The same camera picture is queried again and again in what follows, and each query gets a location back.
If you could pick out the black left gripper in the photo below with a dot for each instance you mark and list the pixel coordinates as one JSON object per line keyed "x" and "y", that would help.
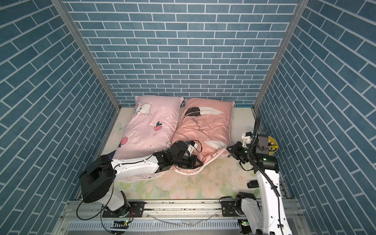
{"x": 193, "y": 159}

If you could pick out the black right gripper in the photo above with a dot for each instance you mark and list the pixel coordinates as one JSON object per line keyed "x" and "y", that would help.
{"x": 235, "y": 151}

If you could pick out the salmon pink feather pillow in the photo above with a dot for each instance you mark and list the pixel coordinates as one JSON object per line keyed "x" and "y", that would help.
{"x": 207, "y": 122}

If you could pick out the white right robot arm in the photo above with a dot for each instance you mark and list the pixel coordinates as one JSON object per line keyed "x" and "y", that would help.
{"x": 270, "y": 202}

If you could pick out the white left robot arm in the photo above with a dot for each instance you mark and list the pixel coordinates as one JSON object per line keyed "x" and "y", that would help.
{"x": 97, "y": 181}

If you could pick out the yellow pen cup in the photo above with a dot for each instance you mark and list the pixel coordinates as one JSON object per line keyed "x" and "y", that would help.
{"x": 272, "y": 145}

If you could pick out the light pink cartoon pillow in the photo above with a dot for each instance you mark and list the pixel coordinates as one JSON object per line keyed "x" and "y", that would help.
{"x": 151, "y": 127}

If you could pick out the black small remote device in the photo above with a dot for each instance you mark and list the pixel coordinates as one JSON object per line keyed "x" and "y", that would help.
{"x": 253, "y": 184}

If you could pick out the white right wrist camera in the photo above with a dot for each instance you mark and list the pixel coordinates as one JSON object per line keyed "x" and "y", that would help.
{"x": 247, "y": 139}

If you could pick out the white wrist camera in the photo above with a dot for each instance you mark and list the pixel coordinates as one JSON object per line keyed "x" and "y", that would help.
{"x": 247, "y": 139}
{"x": 192, "y": 147}

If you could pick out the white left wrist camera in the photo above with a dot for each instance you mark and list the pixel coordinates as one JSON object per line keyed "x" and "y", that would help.
{"x": 192, "y": 147}

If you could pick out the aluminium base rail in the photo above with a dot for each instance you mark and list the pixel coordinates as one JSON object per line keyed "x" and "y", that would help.
{"x": 191, "y": 216}

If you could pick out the silver corner frame post right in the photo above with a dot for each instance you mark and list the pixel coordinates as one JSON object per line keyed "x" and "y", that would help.
{"x": 301, "y": 6}

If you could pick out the silver corner frame post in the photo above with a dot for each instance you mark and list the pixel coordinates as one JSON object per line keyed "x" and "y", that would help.
{"x": 301, "y": 6}
{"x": 74, "y": 31}

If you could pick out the silver corner frame post left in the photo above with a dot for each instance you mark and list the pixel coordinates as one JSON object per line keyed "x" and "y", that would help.
{"x": 74, "y": 31}

